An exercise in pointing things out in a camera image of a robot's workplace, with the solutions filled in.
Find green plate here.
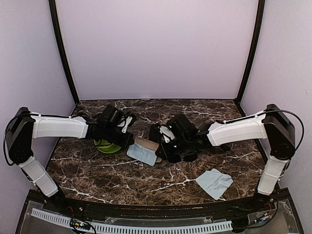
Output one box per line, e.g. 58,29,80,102
94,139,121,154

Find black quilted glasses case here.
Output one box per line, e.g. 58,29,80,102
148,123,162,143

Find black corner frame post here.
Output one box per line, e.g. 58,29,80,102
48,0,80,105
235,0,266,105

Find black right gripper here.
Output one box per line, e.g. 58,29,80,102
156,134,191,160

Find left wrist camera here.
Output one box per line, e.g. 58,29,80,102
117,112,137,134

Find white slotted cable duct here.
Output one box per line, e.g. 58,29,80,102
31,208,233,234

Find black corner frame post right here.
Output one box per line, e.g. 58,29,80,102
235,0,266,105

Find black corner frame post left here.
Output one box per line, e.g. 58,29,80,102
48,0,80,105

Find blue cleaning cloth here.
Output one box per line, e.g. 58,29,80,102
195,169,233,200
127,143,157,166

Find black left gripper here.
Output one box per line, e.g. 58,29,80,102
103,125,134,149

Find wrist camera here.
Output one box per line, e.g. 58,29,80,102
117,112,137,134
157,125,176,143

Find plaid brown glasses case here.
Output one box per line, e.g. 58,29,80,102
135,138,162,163

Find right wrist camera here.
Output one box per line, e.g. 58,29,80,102
157,125,176,143

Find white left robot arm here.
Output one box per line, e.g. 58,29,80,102
3,105,137,213

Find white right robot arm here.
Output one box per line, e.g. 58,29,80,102
156,104,302,212

